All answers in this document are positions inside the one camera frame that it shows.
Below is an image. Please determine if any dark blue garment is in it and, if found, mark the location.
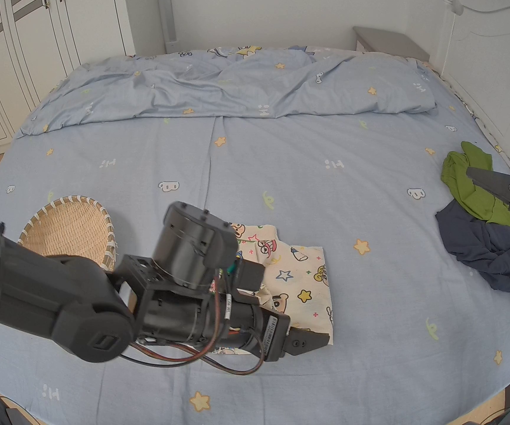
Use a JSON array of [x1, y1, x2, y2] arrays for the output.
[[435, 200, 510, 293]]

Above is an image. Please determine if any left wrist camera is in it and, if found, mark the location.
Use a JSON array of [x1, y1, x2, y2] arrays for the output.
[[236, 259, 266, 309]]

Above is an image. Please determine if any grey wall pipe cover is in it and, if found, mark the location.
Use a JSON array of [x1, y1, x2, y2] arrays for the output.
[[155, 0, 178, 54]]

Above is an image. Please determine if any grey bedside table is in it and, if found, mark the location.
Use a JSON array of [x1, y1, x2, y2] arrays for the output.
[[353, 26, 430, 63]]

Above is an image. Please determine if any green garment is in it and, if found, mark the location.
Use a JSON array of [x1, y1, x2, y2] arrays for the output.
[[442, 141, 510, 306]]

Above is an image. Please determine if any bed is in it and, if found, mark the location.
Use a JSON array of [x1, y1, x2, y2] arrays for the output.
[[0, 0, 510, 425]]

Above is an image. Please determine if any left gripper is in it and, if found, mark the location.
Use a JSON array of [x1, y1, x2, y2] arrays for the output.
[[141, 290, 292, 363]]

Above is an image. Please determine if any round woven basket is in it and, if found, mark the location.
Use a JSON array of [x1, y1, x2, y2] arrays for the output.
[[17, 195, 118, 271]]

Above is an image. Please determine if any pale blue quilt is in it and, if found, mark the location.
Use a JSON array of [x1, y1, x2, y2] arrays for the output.
[[14, 45, 438, 138]]

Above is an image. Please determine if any white printed pyjama top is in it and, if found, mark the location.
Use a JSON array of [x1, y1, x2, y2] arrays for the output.
[[211, 222, 335, 356]]

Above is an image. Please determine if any white wardrobe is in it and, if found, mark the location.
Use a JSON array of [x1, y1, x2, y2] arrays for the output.
[[0, 0, 136, 154]]

